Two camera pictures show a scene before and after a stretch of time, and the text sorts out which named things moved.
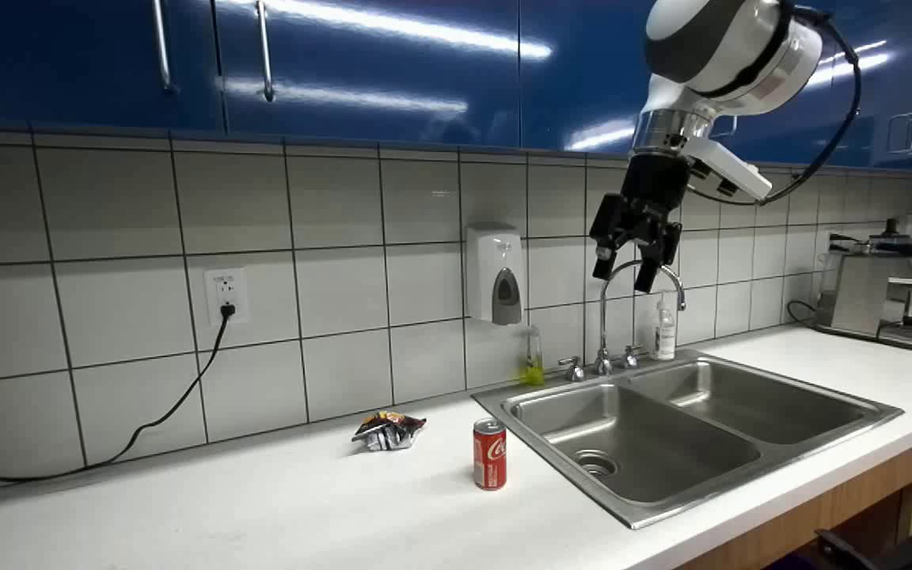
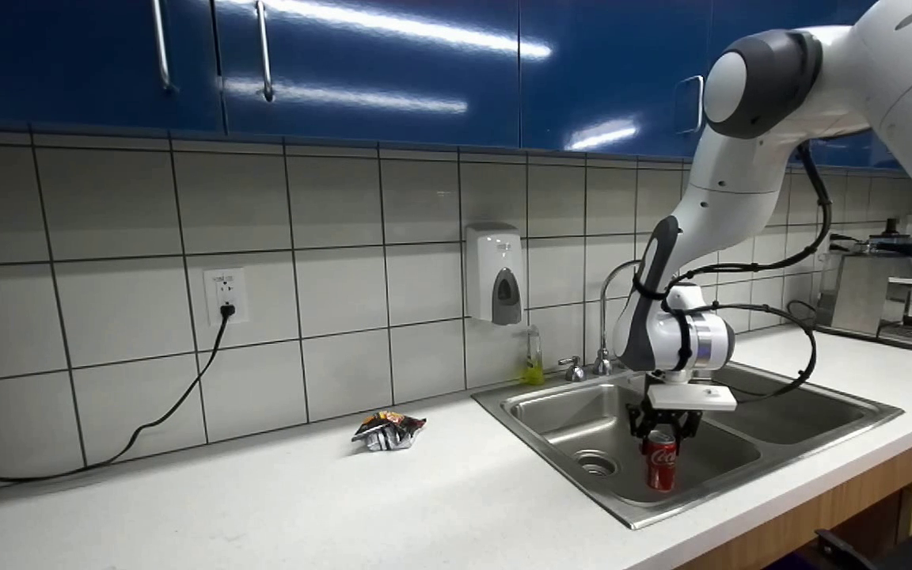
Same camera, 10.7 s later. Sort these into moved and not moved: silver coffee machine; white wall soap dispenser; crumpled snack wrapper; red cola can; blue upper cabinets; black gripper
Moved: black gripper; red cola can
Not moved: white wall soap dispenser; blue upper cabinets; silver coffee machine; crumpled snack wrapper
